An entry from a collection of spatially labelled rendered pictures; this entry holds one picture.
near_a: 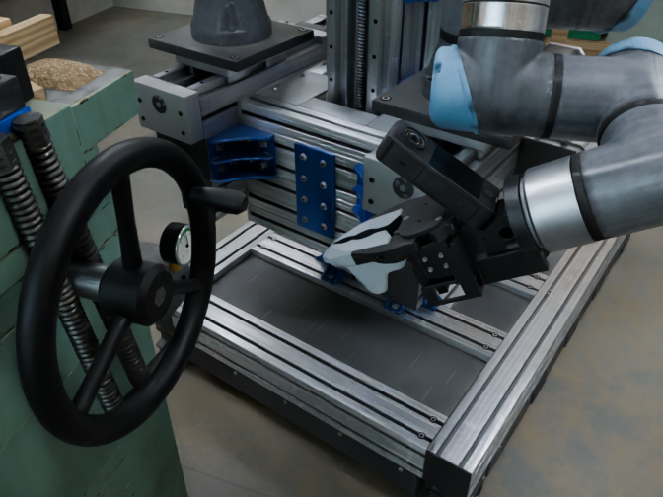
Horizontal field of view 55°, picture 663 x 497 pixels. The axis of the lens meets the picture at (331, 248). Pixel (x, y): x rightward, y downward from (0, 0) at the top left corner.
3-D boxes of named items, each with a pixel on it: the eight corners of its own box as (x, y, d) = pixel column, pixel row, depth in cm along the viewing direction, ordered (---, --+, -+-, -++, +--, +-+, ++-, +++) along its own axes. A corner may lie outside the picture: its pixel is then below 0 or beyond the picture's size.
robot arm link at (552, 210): (567, 181, 48) (570, 136, 55) (509, 198, 51) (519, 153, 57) (599, 259, 51) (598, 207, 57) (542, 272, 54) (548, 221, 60)
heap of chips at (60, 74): (72, 92, 76) (68, 76, 75) (4, 82, 79) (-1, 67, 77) (107, 71, 81) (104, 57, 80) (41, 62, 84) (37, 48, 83)
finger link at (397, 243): (352, 275, 59) (438, 252, 55) (344, 261, 59) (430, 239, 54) (366, 247, 63) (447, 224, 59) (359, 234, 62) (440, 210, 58)
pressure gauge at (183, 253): (182, 285, 92) (174, 240, 87) (159, 280, 93) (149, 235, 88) (202, 260, 97) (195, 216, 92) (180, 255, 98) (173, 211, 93)
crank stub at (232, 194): (245, 221, 64) (238, 207, 62) (192, 211, 65) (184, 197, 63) (253, 201, 65) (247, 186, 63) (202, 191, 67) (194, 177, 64)
